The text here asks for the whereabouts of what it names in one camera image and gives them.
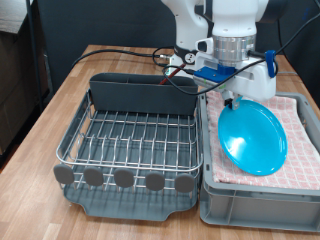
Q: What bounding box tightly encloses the grey dish drying rack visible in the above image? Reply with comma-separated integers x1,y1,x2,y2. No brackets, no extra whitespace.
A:
62,109,200,222

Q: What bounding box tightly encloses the blue cable clip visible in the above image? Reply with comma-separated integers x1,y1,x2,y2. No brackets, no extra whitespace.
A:
264,49,278,79

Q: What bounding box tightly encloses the light gray textured sheet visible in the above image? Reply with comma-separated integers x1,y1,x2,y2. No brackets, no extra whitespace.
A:
0,0,34,35

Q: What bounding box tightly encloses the black camera cable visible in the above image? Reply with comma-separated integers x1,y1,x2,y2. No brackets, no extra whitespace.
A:
161,12,320,98

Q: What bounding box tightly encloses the gray plastic crate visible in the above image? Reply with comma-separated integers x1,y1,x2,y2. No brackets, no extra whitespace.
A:
198,87,320,233

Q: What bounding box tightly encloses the pink checkered towel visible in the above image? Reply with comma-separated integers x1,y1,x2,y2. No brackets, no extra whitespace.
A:
205,89,320,191

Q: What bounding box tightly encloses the brown wooden handle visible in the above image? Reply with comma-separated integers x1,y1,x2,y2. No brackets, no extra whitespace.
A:
158,63,187,86

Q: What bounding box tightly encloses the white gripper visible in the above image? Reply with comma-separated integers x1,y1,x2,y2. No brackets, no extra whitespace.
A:
194,54,278,112

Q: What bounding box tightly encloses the blue plate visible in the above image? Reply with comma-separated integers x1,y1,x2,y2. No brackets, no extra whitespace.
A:
217,99,289,177

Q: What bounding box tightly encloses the thick black table cable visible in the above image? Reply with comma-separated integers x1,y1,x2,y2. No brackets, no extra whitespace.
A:
70,45,177,69

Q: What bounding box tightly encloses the metal wire dish rack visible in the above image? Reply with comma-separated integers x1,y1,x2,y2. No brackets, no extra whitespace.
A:
53,88,205,200

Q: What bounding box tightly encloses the dark gray cutlery holder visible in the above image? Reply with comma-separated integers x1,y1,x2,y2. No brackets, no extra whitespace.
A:
89,72,200,116

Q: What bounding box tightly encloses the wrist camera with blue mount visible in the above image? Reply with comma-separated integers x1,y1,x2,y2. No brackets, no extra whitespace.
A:
192,64,238,93

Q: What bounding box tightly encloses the brown background cabinet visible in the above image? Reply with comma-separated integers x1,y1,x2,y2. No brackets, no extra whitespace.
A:
0,29,51,156

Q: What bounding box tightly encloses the black vertical pole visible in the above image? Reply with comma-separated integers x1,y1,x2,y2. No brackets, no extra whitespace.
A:
25,0,45,113

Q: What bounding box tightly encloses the dark partition panel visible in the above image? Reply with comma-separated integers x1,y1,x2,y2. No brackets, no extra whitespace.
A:
35,0,320,93

